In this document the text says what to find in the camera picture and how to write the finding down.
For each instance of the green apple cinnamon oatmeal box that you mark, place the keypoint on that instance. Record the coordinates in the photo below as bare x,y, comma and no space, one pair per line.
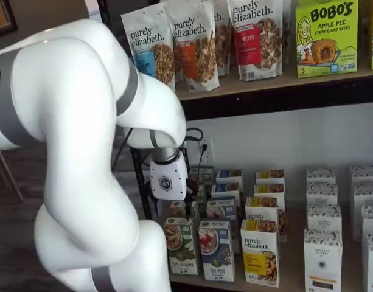
201,197
204,173
180,246
177,210

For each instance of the black metal shelf frame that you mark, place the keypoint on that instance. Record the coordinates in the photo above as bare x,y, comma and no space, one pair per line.
265,100

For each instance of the blue white Nature's Path box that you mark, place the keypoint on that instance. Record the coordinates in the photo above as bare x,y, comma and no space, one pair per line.
216,252
221,210

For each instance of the tall white appliance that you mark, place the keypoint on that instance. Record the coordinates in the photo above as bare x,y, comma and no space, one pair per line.
93,12

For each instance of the grey chair wooden legs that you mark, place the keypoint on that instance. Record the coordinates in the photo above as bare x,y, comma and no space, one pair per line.
8,175

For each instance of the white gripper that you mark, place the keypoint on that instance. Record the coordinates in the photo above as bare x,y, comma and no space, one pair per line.
169,182

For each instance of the red purely elizabeth granola bag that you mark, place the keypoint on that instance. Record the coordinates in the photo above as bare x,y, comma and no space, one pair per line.
256,45

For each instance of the dark framed picture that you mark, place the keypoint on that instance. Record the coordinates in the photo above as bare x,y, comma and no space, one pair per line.
3,15

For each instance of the blue purely elizabeth granola bag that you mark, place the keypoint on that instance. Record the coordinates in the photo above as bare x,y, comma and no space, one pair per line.
146,39

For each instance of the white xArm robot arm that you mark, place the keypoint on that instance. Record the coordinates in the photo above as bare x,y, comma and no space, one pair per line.
82,121

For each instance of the blue-top purely elizabeth box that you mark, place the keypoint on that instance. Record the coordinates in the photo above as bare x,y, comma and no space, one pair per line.
228,175
225,190

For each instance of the white wall outlet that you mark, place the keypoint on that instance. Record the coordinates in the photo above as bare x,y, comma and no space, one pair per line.
210,155

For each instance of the yellow purely elizabeth box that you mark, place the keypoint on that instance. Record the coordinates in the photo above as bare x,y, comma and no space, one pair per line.
269,190
269,175
259,255
262,208

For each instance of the green Bobo's apple pie box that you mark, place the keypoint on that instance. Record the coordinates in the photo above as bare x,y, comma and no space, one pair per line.
326,39

